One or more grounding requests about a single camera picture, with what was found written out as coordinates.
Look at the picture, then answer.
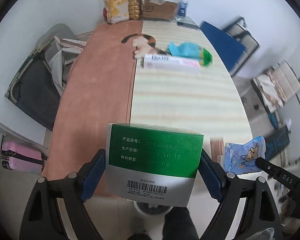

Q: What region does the blue cartoon snack bag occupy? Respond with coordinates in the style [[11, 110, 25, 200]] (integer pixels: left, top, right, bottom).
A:
[[223, 136, 266, 175]]

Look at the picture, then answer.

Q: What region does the green white medicine box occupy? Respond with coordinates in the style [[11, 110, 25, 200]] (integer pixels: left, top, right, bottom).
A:
[[106, 123, 204, 207]]

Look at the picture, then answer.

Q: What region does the white pink toothpaste box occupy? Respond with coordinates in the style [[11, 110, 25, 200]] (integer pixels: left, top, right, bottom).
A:
[[143, 54, 201, 71]]

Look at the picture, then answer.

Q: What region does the teal green snack bag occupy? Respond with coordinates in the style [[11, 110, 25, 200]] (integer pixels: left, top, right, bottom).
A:
[[167, 42, 213, 67]]

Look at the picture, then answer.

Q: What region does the white round trash bin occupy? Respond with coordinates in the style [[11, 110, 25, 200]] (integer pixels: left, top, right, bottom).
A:
[[133, 202, 173, 216]]

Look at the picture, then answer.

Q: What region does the pink suitcase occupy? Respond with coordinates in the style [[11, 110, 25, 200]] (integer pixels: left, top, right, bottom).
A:
[[1, 141, 47, 175]]

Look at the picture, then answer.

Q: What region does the chair with paper bags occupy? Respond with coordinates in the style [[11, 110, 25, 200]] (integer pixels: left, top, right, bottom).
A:
[[251, 61, 300, 114]]

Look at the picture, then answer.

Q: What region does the grey folding chair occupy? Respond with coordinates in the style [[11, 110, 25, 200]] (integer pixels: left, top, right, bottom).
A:
[[5, 24, 86, 130]]

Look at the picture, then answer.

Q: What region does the cat print table mat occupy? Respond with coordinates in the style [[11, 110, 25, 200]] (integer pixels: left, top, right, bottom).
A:
[[43, 21, 253, 180]]

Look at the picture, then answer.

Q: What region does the grey chair with folder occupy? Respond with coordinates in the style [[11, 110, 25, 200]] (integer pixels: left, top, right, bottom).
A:
[[222, 16, 260, 77]]

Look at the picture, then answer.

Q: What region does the golden bottle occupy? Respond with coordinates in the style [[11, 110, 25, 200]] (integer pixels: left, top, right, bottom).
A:
[[128, 0, 140, 20]]

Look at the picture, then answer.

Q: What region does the yellow snack bag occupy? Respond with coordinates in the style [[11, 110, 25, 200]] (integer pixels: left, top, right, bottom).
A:
[[103, 0, 129, 24]]

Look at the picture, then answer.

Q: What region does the cardboard box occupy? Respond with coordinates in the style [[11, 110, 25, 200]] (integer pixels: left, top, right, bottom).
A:
[[141, 0, 178, 21]]

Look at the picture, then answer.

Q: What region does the clear water bottle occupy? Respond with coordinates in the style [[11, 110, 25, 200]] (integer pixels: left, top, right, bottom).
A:
[[175, 0, 188, 21]]

